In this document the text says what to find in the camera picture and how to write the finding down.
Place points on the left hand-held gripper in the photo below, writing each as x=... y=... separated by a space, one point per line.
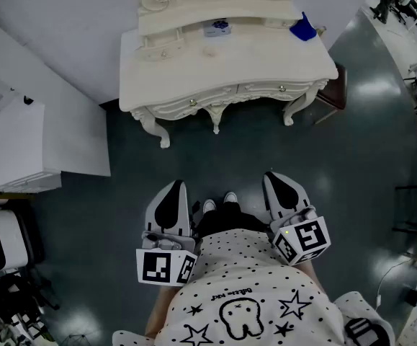
x=166 y=265

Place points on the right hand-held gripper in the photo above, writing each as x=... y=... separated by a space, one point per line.
x=301 y=240

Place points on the small pink object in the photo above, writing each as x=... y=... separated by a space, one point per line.
x=211 y=51

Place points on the person's right forearm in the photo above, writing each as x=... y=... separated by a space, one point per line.
x=312 y=276

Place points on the person's left forearm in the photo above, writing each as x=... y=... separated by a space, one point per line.
x=161 y=308

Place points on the white box blue print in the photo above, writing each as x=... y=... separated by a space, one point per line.
x=215 y=30

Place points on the person's left white shoe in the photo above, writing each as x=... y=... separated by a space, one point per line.
x=209 y=207

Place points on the person's white shoe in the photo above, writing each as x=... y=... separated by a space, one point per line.
x=209 y=207
x=230 y=197

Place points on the person's right white shoe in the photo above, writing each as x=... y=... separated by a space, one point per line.
x=230 y=197

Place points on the person's black trousers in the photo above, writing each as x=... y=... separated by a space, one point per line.
x=226 y=218

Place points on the person's white dotted shirt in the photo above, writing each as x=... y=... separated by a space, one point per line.
x=251 y=272

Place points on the brown stool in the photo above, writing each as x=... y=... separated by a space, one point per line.
x=334 y=92

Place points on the white carved dressing table base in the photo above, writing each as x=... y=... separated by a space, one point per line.
x=211 y=101

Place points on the ornate white dressing table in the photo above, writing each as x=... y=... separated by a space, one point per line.
x=251 y=63

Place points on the large white cabinet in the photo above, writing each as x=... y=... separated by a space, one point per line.
x=31 y=139

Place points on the white case black trim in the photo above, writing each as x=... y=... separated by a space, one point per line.
x=10 y=236

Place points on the blue cloth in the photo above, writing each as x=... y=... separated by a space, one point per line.
x=302 y=31

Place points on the pile of dark equipment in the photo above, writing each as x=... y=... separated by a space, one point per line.
x=6 y=301

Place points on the white vanity upper shelf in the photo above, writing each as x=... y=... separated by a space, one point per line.
x=193 y=16

